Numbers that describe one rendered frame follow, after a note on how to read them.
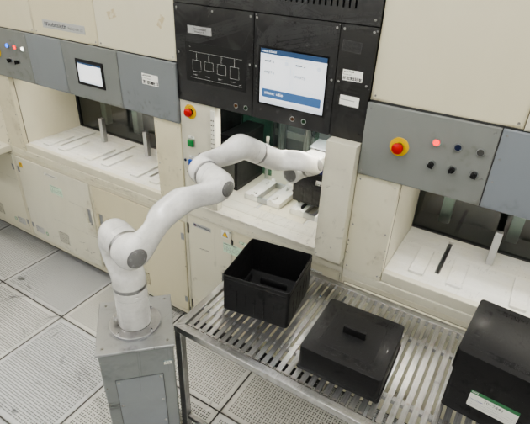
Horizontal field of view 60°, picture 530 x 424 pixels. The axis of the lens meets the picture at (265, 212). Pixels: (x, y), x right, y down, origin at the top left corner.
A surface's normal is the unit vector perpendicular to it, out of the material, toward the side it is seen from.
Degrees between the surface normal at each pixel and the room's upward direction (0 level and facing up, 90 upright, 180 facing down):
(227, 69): 90
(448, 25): 90
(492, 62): 90
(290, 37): 90
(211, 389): 0
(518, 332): 0
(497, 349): 0
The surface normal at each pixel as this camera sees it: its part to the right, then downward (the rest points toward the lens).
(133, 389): 0.23, 0.51
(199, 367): 0.04, -0.86
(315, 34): -0.52, 0.42
